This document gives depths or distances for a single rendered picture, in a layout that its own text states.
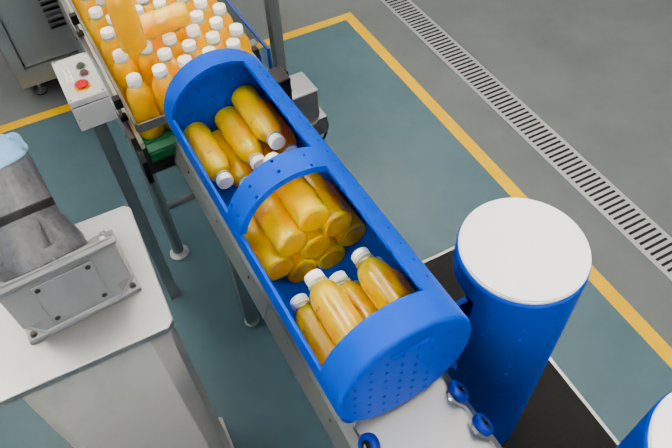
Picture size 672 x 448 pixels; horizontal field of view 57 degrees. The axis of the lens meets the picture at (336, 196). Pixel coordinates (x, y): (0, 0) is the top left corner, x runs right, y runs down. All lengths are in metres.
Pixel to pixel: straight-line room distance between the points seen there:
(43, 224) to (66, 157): 2.17
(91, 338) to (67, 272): 0.14
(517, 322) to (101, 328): 0.82
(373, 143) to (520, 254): 1.75
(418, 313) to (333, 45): 2.74
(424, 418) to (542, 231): 0.47
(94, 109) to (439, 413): 1.14
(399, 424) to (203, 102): 0.90
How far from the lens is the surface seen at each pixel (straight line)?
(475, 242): 1.37
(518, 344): 1.46
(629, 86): 3.60
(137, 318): 1.19
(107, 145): 1.96
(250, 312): 2.37
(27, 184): 1.15
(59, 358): 1.20
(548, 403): 2.22
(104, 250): 1.12
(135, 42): 1.74
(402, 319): 1.03
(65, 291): 1.16
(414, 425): 1.28
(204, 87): 1.60
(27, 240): 1.13
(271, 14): 2.13
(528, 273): 1.35
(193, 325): 2.51
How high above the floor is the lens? 2.13
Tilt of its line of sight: 49 degrees down
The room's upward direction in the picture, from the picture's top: 3 degrees counter-clockwise
